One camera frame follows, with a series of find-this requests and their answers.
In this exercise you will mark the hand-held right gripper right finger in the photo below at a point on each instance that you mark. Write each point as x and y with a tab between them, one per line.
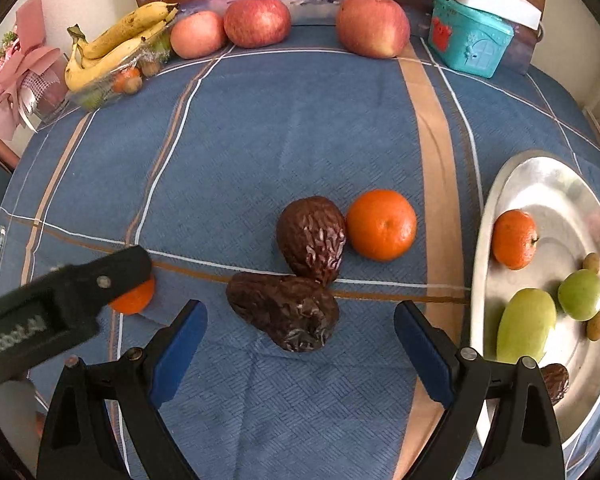
430	355

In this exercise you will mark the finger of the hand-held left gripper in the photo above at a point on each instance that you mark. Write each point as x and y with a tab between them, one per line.
115	272

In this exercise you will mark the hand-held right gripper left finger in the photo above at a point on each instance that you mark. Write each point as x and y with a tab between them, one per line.
177	355

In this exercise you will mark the orange tangerine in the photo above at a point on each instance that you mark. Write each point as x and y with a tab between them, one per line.
135	300
514	240
381	225

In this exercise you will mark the large oval green fruit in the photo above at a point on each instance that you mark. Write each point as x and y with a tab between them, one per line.
525	325

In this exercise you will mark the wide dark brown date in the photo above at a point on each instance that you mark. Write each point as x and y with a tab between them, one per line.
280	310

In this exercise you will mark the long dark brown date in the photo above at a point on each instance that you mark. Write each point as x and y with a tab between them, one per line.
556	382

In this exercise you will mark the small round green fruit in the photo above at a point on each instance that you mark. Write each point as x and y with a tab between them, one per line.
581	294

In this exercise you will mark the round dark brown date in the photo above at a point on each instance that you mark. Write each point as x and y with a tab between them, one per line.
310	240

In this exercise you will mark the small brown longan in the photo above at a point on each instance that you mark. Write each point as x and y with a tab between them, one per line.
596	325
151	68
134	88
592	263

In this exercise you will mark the silver metal plate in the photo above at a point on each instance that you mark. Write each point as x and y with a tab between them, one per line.
555	195

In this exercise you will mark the tiny green fruit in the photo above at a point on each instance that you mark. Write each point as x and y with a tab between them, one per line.
94	99

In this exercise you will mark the clear glass vase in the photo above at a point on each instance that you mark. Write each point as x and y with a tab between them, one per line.
45	105

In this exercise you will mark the clear plastic tray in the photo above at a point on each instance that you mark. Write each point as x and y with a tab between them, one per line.
105	91

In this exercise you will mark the tiny orange fruit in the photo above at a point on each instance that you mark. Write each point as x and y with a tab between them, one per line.
124	80

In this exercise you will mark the blue plaid tablecloth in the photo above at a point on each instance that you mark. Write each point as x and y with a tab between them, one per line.
280	135

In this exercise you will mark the pink paper bouquet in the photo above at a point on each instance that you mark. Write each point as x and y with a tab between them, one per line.
15	75

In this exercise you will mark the bunch of yellow bananas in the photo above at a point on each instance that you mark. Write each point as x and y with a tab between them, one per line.
105	45

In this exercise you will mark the pale pink apple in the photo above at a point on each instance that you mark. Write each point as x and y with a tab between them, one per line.
197	35

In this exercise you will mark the dark red apple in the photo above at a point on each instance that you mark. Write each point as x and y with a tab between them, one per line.
257	22

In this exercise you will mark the teal house-shaped box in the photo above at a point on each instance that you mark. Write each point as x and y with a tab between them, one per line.
467	37

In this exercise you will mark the large red yellow apple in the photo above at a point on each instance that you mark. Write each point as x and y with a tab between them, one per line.
372	25

